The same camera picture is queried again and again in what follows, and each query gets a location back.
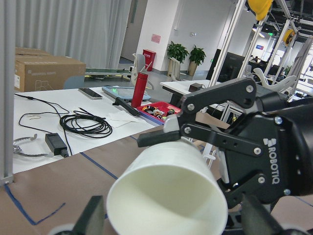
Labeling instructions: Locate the yellow hard hat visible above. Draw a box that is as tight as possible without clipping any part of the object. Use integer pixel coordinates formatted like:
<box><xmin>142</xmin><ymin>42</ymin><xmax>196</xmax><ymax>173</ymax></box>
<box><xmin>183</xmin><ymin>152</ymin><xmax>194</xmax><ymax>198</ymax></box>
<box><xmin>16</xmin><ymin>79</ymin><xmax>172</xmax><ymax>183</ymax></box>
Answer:
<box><xmin>248</xmin><ymin>0</ymin><xmax>273</xmax><ymax>21</ymax></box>

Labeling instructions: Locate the black power adapter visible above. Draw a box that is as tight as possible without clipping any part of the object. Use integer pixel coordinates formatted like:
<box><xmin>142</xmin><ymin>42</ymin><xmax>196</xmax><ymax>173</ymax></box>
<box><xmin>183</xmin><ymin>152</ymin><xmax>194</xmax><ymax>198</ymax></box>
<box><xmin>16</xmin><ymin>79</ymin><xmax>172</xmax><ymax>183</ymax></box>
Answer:
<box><xmin>45</xmin><ymin>133</ymin><xmax>68</xmax><ymax>158</ymax></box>

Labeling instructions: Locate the red parts tray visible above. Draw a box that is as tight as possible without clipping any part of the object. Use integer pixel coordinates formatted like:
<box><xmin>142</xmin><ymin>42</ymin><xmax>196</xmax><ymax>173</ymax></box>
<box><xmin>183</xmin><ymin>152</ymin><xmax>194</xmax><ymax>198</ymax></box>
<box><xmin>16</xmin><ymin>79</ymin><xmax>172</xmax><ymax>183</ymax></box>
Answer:
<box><xmin>136</xmin><ymin>101</ymin><xmax>181</xmax><ymax>125</ymax></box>

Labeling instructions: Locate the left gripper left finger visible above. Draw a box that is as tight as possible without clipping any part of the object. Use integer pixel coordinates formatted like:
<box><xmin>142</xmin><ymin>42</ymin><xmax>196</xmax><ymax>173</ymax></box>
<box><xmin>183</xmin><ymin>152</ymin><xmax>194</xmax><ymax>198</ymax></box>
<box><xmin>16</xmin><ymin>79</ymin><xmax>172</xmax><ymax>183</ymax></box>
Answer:
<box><xmin>73</xmin><ymin>195</ymin><xmax>105</xmax><ymax>235</ymax></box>

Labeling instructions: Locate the black smartphone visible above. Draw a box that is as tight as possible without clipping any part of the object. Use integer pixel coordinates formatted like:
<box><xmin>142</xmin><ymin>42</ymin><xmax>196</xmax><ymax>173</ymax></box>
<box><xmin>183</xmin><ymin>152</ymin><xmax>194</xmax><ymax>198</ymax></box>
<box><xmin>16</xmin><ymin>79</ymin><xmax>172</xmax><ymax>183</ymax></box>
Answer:
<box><xmin>78</xmin><ymin>88</ymin><xmax>102</xmax><ymax>99</ymax></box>

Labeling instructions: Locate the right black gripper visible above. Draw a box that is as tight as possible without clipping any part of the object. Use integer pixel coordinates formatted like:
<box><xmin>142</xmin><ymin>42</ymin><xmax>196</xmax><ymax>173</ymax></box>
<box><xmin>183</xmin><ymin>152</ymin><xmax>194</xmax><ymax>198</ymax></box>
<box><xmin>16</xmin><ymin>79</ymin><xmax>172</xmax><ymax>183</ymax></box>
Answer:
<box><xmin>179</xmin><ymin>78</ymin><xmax>313</xmax><ymax>208</ymax></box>

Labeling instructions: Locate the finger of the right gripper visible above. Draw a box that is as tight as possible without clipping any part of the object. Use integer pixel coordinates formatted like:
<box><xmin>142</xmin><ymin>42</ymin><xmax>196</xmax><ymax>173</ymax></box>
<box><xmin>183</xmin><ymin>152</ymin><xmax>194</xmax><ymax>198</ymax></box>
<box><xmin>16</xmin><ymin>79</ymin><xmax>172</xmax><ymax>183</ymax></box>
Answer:
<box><xmin>137</xmin><ymin>115</ymin><xmax>181</xmax><ymax>147</ymax></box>

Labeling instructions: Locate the aluminium frame post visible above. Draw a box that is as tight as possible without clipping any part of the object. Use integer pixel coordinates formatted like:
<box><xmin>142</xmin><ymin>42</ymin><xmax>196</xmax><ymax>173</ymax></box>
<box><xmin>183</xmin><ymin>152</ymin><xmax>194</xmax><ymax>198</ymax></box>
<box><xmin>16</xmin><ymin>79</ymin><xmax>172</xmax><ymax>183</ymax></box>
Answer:
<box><xmin>0</xmin><ymin>0</ymin><xmax>17</xmax><ymax>186</ymax></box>

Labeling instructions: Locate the red thermos bottle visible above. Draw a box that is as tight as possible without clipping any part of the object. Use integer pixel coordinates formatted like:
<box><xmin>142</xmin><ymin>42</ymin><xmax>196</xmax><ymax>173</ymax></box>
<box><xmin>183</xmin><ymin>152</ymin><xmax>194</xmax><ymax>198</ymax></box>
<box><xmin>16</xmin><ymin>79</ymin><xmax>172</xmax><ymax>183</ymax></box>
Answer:
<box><xmin>131</xmin><ymin>72</ymin><xmax>148</xmax><ymax>108</ymax></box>

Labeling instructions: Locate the black monitor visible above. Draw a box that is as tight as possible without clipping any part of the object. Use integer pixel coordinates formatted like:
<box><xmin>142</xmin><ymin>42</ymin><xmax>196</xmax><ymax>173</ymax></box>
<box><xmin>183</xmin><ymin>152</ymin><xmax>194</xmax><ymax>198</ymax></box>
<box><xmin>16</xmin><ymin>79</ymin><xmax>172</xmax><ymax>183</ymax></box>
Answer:
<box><xmin>206</xmin><ymin>49</ymin><xmax>245</xmax><ymax>83</ymax></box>

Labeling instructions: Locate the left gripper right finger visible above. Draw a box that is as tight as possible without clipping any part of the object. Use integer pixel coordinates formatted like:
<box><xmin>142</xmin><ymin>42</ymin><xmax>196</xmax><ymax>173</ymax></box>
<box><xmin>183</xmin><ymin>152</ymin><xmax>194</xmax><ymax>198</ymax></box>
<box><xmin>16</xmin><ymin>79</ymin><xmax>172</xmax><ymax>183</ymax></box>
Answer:
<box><xmin>241</xmin><ymin>195</ymin><xmax>281</xmax><ymax>235</ymax></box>

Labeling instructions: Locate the green potted plant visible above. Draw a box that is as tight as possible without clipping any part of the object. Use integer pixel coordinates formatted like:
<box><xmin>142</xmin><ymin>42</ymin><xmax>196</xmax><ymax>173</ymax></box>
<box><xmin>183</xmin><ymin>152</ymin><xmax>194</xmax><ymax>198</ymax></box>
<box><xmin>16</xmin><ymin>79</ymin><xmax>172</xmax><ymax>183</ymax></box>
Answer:
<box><xmin>167</xmin><ymin>41</ymin><xmax>189</xmax><ymax>63</ymax></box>

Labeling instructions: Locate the coiled black cable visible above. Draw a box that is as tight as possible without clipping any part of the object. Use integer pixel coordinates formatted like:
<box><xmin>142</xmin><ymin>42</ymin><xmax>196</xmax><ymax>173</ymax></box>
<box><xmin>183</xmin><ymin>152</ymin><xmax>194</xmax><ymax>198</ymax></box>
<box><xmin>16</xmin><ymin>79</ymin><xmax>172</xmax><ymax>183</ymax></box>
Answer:
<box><xmin>59</xmin><ymin>107</ymin><xmax>113</xmax><ymax>139</ymax></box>

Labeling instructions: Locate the pale green plastic cup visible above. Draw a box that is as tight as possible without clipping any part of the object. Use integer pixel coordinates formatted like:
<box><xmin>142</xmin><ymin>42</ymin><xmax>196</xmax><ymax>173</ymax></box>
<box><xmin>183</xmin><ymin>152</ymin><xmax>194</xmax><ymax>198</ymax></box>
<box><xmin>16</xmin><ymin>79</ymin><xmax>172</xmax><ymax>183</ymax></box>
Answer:
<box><xmin>106</xmin><ymin>139</ymin><xmax>228</xmax><ymax>235</ymax></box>

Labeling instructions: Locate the white wire cup rack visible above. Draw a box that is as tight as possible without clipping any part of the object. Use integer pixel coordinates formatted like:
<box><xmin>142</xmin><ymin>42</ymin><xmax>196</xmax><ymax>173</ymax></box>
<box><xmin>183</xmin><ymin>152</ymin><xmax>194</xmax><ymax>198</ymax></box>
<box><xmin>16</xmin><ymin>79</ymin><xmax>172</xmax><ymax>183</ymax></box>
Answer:
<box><xmin>202</xmin><ymin>143</ymin><xmax>219</xmax><ymax>170</ymax></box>

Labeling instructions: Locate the red fire cabinet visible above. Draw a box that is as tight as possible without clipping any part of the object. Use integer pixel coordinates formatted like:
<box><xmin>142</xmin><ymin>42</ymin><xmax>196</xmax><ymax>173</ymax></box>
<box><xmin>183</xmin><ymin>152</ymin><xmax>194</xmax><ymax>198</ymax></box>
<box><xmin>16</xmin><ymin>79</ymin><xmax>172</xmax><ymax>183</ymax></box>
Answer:
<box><xmin>143</xmin><ymin>49</ymin><xmax>156</xmax><ymax>71</ymax></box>

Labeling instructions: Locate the cardboard box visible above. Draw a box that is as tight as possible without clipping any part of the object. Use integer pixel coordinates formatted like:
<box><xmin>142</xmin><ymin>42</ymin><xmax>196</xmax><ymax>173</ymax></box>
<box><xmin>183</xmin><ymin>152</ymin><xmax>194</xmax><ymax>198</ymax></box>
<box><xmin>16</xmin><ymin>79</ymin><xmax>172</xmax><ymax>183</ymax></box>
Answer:
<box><xmin>14</xmin><ymin>55</ymin><xmax>86</xmax><ymax>92</ymax></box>
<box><xmin>15</xmin><ymin>47</ymin><xmax>50</xmax><ymax>56</ymax></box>

